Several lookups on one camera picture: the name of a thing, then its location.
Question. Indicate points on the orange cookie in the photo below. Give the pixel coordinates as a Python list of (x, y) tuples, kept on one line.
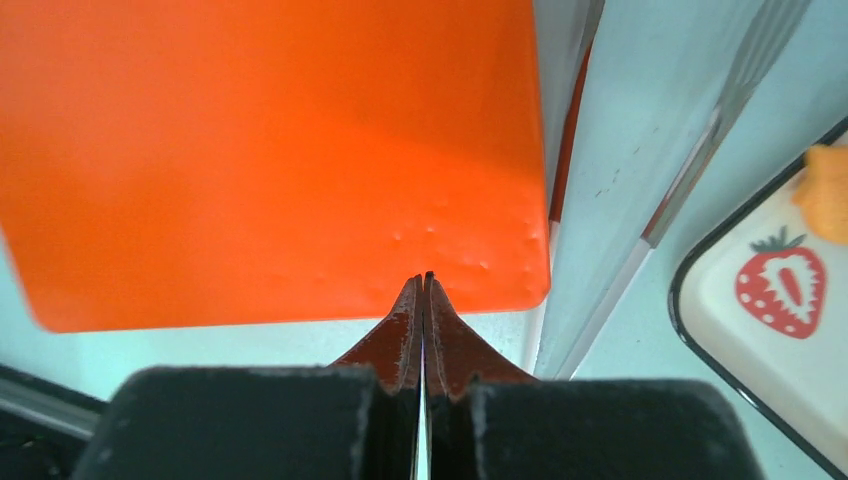
[(822, 192)]

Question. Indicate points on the clear plastic tongs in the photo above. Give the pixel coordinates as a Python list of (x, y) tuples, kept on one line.
[(665, 83)]

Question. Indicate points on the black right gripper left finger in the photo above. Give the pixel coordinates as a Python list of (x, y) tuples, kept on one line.
[(356, 418)]

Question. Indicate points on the strawberry pattern tray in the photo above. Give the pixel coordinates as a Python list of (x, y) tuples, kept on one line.
[(762, 300)]

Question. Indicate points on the orange box lid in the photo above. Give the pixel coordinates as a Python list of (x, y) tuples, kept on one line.
[(198, 163)]

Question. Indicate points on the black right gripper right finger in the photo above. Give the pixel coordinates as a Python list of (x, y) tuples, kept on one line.
[(489, 419)]

